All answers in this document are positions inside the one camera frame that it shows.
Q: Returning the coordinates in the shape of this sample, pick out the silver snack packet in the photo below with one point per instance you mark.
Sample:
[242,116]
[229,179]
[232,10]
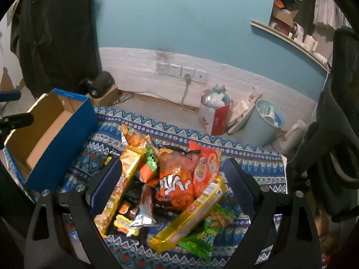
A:
[145,210]

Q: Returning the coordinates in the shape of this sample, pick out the clear plastic trash bag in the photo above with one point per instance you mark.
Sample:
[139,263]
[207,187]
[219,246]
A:
[216,96]

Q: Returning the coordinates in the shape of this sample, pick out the white kettle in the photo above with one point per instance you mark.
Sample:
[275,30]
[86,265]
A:
[293,136]

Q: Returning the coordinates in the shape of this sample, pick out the black round device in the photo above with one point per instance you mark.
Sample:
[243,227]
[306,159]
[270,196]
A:
[101,82]

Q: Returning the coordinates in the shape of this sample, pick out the long yellow-orange snack packet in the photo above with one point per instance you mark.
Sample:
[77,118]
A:
[127,168]

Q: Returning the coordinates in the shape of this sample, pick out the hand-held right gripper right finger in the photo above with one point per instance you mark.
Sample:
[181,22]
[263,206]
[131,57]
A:
[240,186]

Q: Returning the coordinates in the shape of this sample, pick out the black hanging cloth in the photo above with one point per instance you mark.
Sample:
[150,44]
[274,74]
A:
[59,33]

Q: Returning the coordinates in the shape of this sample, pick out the black mesh office chair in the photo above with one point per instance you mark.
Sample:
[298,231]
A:
[336,145]

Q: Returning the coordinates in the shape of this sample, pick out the small brown cardboard box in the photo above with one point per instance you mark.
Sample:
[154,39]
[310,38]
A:
[108,98]

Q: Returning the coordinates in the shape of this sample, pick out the white window ledge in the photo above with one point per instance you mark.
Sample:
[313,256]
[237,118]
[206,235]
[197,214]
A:
[280,39]

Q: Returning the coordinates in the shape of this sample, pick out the orange-red snack packet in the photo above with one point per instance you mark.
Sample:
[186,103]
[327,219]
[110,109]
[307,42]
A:
[209,165]

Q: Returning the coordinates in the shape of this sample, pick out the black and yellow snack packet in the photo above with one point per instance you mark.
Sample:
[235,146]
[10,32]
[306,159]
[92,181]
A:
[123,222]

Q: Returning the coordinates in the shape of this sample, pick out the blue patterned blanket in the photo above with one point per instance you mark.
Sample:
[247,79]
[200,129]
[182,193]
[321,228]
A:
[252,171]

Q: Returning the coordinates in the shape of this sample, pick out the blue cardboard box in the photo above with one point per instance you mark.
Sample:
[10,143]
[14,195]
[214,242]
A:
[70,140]

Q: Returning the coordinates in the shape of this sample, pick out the green and orange snack packet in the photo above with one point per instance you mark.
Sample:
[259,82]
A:
[150,164]

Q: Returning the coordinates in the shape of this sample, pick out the open cardboard box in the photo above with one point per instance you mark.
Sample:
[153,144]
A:
[283,19]

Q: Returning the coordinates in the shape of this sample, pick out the white wall socket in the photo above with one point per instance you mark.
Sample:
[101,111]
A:
[200,75]
[190,70]
[175,70]
[162,68]

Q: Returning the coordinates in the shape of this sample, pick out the long yellow biscuit packet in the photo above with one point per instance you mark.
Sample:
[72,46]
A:
[193,215]

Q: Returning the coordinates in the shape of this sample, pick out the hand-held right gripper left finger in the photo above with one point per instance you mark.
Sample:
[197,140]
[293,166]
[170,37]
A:
[105,186]

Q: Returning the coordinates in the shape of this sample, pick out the light blue waste bin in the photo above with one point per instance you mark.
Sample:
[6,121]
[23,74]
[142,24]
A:
[256,131]

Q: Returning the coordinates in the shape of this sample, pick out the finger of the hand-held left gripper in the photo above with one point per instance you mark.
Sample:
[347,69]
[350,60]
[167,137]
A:
[9,95]
[16,120]

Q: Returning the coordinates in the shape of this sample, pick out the orange chip bag white print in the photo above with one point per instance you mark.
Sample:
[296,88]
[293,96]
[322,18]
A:
[175,182]

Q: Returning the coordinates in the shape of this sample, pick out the white small box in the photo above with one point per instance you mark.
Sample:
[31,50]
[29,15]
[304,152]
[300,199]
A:
[311,43]

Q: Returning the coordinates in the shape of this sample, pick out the brown paper bag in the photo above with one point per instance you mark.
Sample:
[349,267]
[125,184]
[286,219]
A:
[241,112]

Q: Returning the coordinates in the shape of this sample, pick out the white paper rolls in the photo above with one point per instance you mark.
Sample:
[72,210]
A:
[297,32]

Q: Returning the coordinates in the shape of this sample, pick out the red and white bag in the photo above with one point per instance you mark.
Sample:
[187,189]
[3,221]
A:
[216,120]

